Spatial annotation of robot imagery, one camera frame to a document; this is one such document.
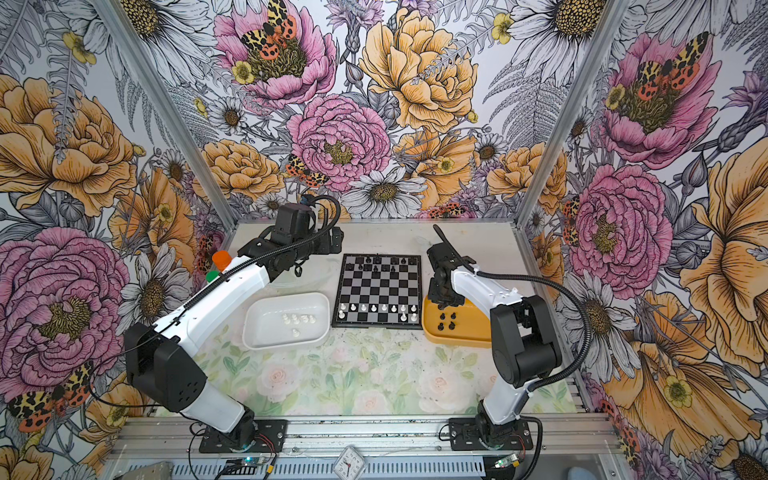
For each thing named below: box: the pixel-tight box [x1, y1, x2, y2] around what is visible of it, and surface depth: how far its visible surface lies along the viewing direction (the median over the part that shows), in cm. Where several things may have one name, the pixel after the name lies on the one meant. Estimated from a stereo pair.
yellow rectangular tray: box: [422, 295, 492, 348], surface depth 93 cm
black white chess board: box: [332, 253, 423, 330], surface depth 101 cm
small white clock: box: [333, 445, 367, 480], surface depth 70 cm
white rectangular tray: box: [242, 292, 331, 351], surface depth 94 cm
